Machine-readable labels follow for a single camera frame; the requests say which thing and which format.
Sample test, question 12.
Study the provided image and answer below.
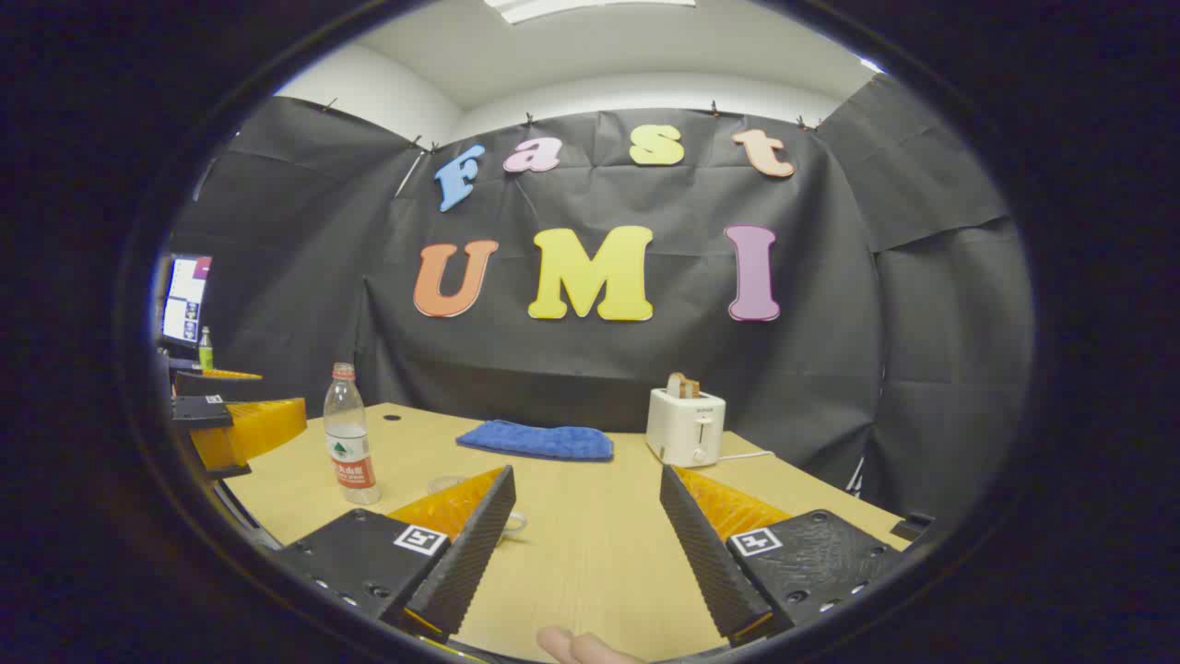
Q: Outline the black backdrop cloth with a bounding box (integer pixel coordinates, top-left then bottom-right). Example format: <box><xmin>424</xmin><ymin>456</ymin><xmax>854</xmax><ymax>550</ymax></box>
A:
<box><xmin>171</xmin><ymin>74</ymin><xmax>1035</xmax><ymax>536</ymax></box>

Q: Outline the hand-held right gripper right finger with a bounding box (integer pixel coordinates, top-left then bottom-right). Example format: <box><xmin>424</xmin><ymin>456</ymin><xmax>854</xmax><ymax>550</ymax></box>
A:
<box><xmin>659</xmin><ymin>464</ymin><xmax>909</xmax><ymax>646</ymax></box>

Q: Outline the computer monitor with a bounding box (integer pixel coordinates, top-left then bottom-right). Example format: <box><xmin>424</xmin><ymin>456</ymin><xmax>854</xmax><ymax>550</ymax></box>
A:
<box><xmin>159</xmin><ymin>254</ymin><xmax>213</xmax><ymax>351</ymax></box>

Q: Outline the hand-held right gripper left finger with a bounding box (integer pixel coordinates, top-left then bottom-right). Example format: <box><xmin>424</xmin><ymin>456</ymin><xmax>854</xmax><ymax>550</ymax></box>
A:
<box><xmin>275</xmin><ymin>464</ymin><xmax>517</xmax><ymax>645</ymax></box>

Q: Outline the white toaster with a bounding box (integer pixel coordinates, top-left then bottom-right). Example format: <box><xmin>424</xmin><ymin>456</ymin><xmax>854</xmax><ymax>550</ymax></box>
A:
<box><xmin>645</xmin><ymin>385</ymin><xmax>726</xmax><ymax>468</ymax></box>

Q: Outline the blue towel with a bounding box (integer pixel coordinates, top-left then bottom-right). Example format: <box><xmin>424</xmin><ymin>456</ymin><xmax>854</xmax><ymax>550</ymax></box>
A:
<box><xmin>455</xmin><ymin>420</ymin><xmax>615</xmax><ymax>462</ymax></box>

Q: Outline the clear plastic water bottle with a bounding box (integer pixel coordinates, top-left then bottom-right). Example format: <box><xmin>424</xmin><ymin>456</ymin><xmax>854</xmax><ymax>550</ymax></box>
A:
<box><xmin>323</xmin><ymin>362</ymin><xmax>382</xmax><ymax>506</ymax></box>

